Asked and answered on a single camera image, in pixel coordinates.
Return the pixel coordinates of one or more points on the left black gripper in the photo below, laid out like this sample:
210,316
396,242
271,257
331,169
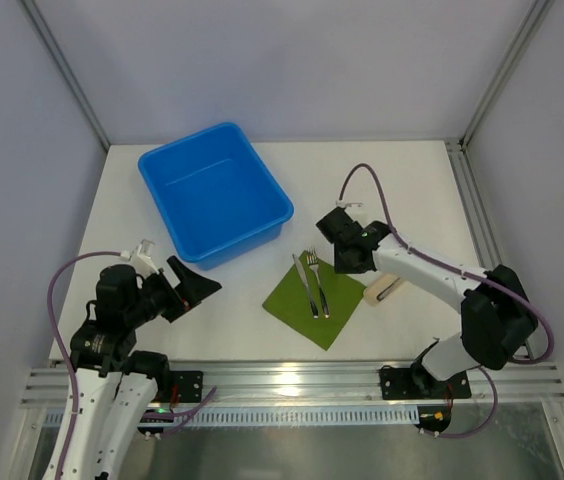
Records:
175,295

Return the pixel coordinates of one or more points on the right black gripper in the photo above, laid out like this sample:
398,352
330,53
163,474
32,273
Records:
341,262

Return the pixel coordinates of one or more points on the silver fork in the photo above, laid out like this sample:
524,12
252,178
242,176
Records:
313,264

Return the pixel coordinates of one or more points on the silver table knife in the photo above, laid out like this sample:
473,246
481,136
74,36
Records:
304,279

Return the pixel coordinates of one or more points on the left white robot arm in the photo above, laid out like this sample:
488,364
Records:
112,386

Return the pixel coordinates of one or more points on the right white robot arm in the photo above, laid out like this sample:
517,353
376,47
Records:
495,317

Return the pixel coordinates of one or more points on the green paper napkin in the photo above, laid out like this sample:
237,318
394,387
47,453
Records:
288,302

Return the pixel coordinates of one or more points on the beige cutlery tray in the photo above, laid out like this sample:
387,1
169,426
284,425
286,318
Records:
381,288

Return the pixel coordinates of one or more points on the silver spoon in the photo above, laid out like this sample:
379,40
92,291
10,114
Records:
387,291

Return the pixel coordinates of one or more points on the blue plastic bin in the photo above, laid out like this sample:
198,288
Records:
215,195

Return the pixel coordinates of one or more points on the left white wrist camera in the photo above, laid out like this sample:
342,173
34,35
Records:
140,258

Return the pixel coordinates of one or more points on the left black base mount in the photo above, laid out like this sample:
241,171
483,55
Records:
185,386

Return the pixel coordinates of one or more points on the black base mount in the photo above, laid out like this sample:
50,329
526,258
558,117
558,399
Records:
185,386
397,382

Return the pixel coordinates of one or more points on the aluminium front rail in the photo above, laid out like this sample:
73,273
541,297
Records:
316,383

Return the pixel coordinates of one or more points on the right aluminium side rail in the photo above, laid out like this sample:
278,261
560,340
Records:
479,225

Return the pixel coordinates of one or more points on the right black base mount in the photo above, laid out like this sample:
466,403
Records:
397,382

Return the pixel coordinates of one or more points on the white slotted cable duct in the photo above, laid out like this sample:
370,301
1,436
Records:
289,416

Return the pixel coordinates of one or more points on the right aluminium frame post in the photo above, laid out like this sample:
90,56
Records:
521,40

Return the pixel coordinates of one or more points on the aluminium frame post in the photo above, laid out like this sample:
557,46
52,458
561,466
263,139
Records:
45,34
521,40

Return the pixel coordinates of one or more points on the left aluminium frame post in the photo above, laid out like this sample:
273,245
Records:
45,34

